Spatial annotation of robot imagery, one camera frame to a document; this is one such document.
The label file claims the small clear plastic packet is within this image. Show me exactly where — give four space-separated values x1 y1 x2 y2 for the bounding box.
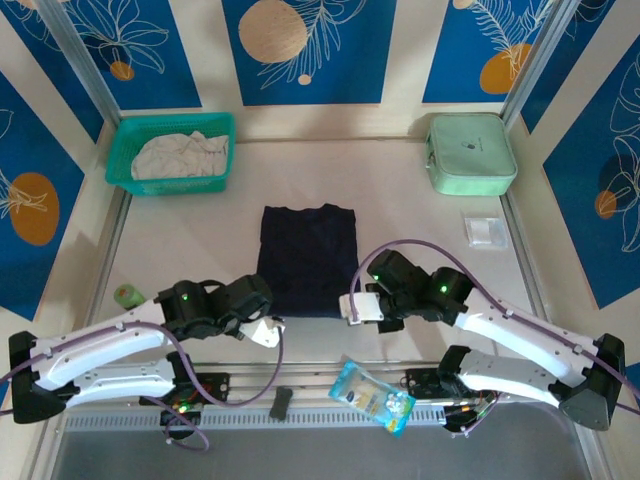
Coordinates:
462 215 510 251

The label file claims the teal plastic basket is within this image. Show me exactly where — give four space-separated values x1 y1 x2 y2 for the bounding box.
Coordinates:
103 112 237 196

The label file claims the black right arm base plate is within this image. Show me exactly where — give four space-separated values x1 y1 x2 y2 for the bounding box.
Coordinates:
405 367 496 401

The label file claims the white crumpled t-shirt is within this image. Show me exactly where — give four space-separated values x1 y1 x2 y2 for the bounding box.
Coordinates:
130 130 230 180

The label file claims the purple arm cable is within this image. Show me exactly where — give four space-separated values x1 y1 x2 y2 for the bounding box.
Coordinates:
349 239 640 436
0 322 287 452

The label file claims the aluminium frame post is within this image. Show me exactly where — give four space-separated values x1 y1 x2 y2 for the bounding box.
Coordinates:
37 0 122 132
502 0 587 127

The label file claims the grey slotted cable duct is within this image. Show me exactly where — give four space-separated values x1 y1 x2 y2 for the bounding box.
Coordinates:
64 407 451 434

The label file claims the black connector board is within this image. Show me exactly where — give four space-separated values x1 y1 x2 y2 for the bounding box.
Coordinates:
159 403 202 427
442 399 496 432

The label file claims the small green bottle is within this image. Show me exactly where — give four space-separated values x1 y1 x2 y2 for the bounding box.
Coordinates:
113 283 147 309

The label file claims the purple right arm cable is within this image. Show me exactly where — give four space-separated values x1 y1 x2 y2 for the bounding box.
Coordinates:
349 239 640 436

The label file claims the navy blue t-shirt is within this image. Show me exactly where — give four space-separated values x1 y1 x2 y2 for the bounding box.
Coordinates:
256 203 362 320

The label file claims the small black block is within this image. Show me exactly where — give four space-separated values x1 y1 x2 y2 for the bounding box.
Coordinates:
268 385 294 420

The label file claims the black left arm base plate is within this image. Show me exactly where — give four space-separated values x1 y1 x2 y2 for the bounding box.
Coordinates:
138 372 231 407

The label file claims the mint green zip case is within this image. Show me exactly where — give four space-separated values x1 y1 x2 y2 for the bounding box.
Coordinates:
423 113 518 197

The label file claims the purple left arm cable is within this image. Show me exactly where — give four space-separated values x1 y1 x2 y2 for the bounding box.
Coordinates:
0 322 287 452

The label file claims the aluminium side rail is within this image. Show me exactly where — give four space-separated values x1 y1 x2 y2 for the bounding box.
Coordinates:
499 192 551 326
74 192 132 372

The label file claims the blue and yellow snack packet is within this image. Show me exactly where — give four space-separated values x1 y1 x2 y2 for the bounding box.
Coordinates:
328 358 418 440

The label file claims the aluminium cross rail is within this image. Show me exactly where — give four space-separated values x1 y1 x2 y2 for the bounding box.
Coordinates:
42 360 594 414

